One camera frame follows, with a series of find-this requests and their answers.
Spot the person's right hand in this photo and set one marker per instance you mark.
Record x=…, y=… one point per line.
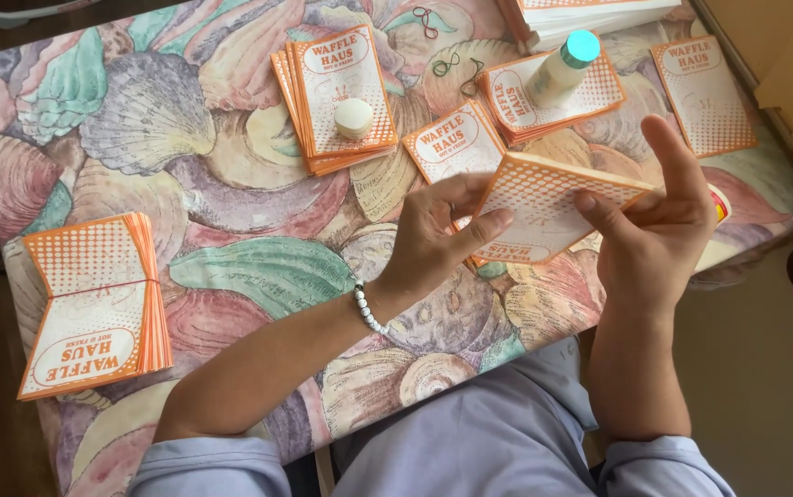
x=652, y=262

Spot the grey plastic object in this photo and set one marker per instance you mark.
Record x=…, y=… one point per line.
x=17, y=10

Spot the stack of orange paper bags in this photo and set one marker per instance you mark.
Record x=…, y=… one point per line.
x=341, y=76

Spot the white tube with red label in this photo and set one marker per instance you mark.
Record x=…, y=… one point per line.
x=719, y=204

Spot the small pile of paper bags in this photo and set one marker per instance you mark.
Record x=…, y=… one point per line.
x=455, y=141

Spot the person's light blue clothing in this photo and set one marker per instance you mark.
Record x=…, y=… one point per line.
x=479, y=435

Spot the red rubber band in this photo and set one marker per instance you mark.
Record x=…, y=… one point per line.
x=427, y=21

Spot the tall stack of white bags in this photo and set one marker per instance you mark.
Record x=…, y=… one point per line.
x=596, y=14

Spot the orange white paper bags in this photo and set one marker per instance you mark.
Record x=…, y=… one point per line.
x=548, y=207

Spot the white bottle with teal cap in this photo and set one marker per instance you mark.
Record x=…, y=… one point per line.
x=559, y=69

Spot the banded bundle of paper bags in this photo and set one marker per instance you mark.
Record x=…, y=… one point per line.
x=89, y=304

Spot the seashell print tablecloth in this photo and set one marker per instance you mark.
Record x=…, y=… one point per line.
x=231, y=207

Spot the cream round lidded container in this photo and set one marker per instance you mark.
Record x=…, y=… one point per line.
x=353, y=119

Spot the dark green rubber band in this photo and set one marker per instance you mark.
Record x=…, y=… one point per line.
x=472, y=79

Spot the person's left hand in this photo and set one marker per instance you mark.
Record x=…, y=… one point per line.
x=424, y=241

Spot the pile of orange dotted bags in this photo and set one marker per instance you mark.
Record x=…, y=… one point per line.
x=576, y=96

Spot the single orange white paper bag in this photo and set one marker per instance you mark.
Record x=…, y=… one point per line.
x=703, y=96

